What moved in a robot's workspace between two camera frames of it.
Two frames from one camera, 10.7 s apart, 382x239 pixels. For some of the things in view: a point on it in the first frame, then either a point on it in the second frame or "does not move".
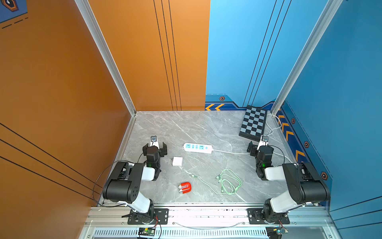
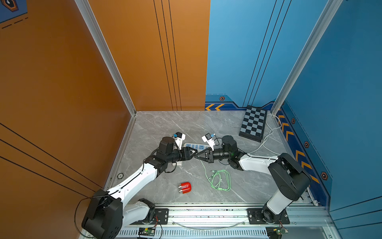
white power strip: x=198 y=148 does not move
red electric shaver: x=185 y=187 does not move
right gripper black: x=249 y=147 -> x=210 y=160
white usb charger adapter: x=177 y=161 does not move
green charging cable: x=230 y=181 -> x=220 y=180
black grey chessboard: x=253 y=124 does not move
